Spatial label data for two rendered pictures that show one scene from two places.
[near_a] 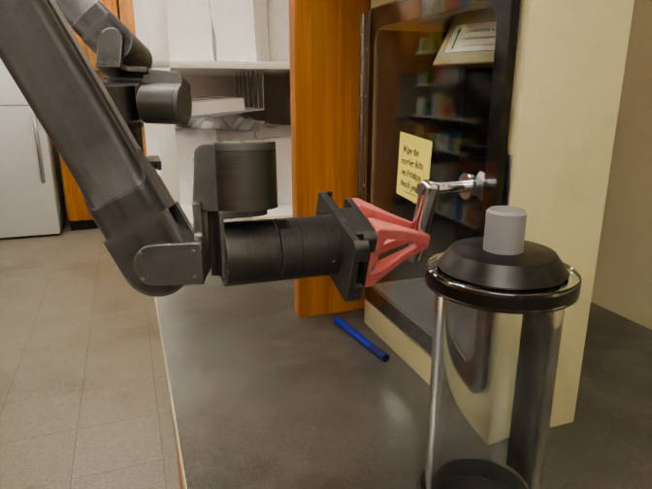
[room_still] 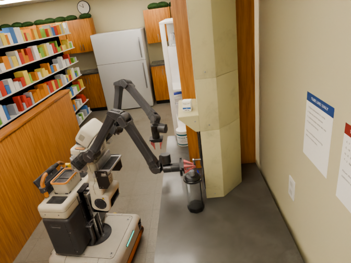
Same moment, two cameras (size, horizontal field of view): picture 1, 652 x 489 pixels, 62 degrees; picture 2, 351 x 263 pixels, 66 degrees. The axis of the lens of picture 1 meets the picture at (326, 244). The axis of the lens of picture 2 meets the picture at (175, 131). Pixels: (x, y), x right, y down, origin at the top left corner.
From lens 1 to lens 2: 130 cm
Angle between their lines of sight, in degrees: 24
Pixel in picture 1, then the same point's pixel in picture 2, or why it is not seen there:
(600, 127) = (218, 153)
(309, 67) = not seen: hidden behind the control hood
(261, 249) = (167, 168)
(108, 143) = (148, 155)
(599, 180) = (219, 160)
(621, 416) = (233, 196)
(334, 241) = (178, 167)
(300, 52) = not seen: hidden behind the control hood
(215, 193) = (162, 161)
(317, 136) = (191, 134)
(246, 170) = (165, 159)
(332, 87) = not seen: hidden behind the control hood
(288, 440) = (176, 193)
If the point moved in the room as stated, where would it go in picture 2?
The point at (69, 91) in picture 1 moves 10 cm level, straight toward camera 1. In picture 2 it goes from (143, 149) to (142, 157)
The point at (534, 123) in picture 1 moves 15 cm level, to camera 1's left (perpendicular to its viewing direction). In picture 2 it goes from (205, 154) to (181, 152)
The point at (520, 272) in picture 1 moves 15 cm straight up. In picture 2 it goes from (189, 179) to (187, 156)
